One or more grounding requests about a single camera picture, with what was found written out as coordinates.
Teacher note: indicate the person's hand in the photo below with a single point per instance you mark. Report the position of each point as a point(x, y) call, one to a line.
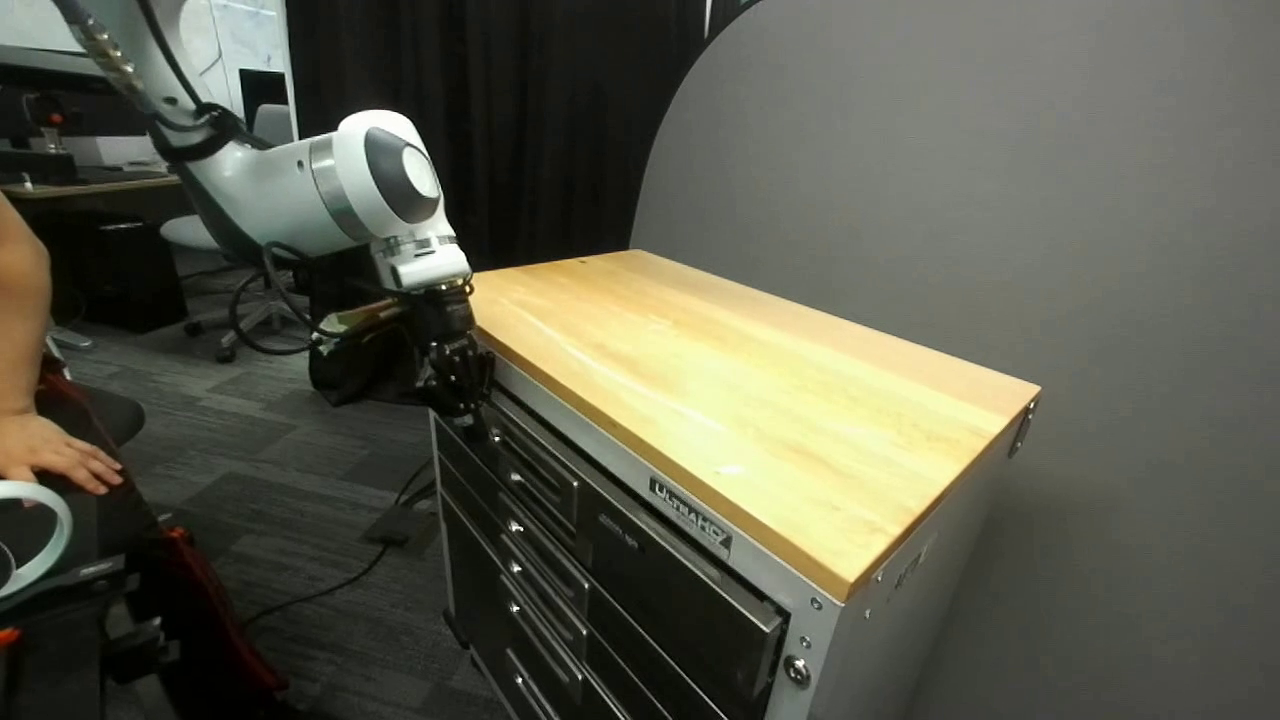
point(35, 447)

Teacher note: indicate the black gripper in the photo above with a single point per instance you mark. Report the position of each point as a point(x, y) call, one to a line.
point(453, 370)

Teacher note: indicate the wooden top tool cabinet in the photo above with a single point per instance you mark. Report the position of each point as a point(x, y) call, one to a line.
point(703, 501)

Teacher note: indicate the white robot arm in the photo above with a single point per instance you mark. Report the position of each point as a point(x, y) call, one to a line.
point(366, 187)

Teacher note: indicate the black office chair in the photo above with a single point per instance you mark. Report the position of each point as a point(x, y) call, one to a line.
point(260, 309)

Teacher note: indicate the person's forearm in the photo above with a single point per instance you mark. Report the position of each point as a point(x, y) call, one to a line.
point(25, 297)

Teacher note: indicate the white round object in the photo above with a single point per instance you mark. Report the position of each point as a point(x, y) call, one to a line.
point(42, 535)

